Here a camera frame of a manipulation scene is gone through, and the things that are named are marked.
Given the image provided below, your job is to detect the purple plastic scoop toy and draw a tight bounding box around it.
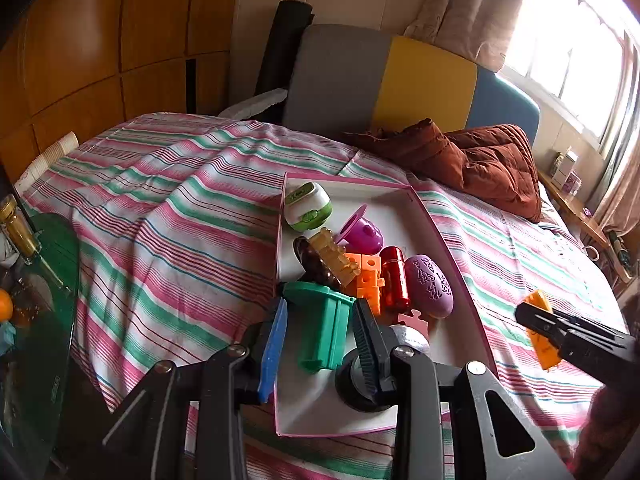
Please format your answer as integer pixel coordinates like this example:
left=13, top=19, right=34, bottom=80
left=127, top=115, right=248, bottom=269
left=334, top=204, right=385, bottom=256

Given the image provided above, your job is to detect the orange block toy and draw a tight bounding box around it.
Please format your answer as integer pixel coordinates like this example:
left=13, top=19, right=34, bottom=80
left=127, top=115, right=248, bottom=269
left=345, top=252, right=388, bottom=318

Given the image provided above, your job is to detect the glass bottle with gold contents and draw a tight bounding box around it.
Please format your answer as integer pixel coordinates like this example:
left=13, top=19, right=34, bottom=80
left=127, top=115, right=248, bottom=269
left=0, top=194, right=43, bottom=266

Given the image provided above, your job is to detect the striped beige curtain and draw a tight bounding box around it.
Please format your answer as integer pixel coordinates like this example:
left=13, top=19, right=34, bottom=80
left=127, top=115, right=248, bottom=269
left=590, top=60, right=640, bottom=241

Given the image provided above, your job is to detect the green glass table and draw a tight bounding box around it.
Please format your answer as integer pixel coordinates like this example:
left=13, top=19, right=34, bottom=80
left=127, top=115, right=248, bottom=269
left=0, top=212, right=81, bottom=466

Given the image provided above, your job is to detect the black rolled mat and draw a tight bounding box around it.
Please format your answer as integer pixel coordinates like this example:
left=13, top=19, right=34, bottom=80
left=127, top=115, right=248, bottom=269
left=255, top=0, right=315, bottom=111

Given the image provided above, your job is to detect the pink cardboard tray box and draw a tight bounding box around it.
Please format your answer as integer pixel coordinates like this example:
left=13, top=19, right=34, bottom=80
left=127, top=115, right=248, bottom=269
left=274, top=172, right=498, bottom=437

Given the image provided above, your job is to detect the brown quilt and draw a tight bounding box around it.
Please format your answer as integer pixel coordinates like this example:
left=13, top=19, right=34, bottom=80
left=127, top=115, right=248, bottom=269
left=342, top=119, right=543, bottom=223

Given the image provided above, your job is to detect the green white plug-in device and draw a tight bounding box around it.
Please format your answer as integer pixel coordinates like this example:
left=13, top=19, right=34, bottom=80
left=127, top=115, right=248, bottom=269
left=283, top=182, right=333, bottom=233

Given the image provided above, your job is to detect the striped bed sheet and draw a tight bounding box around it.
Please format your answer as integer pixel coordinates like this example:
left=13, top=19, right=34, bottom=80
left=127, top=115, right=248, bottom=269
left=20, top=112, right=631, bottom=480

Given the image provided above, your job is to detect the pink jigsaw-shaped piece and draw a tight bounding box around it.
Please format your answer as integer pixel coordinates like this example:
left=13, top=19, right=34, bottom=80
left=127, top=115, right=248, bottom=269
left=391, top=308, right=431, bottom=335

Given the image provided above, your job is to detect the dark brown hair claw clip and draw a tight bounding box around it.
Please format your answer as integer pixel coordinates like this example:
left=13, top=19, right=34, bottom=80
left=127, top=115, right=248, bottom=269
left=292, top=228, right=362, bottom=291

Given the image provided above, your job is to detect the teal ribbed plastic cup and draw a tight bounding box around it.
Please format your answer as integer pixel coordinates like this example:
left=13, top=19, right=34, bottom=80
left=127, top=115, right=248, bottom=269
left=281, top=281, right=357, bottom=374

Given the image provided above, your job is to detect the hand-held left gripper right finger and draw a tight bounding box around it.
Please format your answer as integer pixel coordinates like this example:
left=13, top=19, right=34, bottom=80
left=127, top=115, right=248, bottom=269
left=352, top=298, right=571, bottom=480

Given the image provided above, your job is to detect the black tape roll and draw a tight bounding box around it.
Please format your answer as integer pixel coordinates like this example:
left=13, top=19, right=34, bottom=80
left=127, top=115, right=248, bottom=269
left=334, top=324, right=432, bottom=413

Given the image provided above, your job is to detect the white plastic chair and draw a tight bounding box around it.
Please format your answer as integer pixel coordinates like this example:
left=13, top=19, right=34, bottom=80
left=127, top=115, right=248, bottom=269
left=218, top=87, right=288, bottom=122

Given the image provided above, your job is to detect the orange yellow toy piece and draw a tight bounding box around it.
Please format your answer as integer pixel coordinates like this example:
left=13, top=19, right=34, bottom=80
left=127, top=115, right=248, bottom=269
left=522, top=289, right=563, bottom=372

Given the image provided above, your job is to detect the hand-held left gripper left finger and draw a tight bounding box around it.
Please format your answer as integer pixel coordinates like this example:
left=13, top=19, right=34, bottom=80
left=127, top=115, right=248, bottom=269
left=102, top=298, right=289, bottom=480

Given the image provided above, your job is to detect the window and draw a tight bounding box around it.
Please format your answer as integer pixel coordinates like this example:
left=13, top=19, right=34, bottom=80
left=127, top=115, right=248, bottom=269
left=500, top=0, right=631, bottom=146

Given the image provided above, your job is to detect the person's right forearm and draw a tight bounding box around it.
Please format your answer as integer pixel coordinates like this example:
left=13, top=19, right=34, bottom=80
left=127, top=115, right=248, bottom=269
left=570, top=385, right=640, bottom=480

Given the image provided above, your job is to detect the purple patterned oval case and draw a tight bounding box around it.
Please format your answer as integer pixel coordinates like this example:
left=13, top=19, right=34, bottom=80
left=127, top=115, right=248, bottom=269
left=404, top=255, right=456, bottom=319

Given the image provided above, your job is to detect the grey yellow blue headboard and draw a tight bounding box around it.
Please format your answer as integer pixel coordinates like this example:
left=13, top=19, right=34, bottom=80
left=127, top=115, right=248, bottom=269
left=282, top=24, right=541, bottom=146

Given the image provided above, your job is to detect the white carton box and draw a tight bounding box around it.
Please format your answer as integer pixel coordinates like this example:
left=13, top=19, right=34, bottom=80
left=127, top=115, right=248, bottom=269
left=552, top=147, right=580, bottom=181

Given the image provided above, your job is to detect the beige pillow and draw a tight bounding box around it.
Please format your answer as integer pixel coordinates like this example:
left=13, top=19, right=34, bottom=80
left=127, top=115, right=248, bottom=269
left=537, top=195, right=566, bottom=226

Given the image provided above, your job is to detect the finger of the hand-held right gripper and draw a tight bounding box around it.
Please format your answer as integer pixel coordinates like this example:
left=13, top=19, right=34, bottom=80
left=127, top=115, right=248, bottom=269
left=515, top=302, right=640, bottom=386

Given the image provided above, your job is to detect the stack of paper cups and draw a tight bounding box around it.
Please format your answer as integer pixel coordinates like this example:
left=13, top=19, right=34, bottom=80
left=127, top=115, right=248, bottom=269
left=14, top=131, right=80, bottom=193

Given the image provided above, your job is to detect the wooden wardrobe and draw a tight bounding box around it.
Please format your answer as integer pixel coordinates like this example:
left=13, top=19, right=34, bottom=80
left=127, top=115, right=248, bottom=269
left=0, top=0, right=246, bottom=181

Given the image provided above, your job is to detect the wooden side shelf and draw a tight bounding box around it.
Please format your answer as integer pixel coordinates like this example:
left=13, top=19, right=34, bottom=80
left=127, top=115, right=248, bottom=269
left=537, top=167, right=631, bottom=286

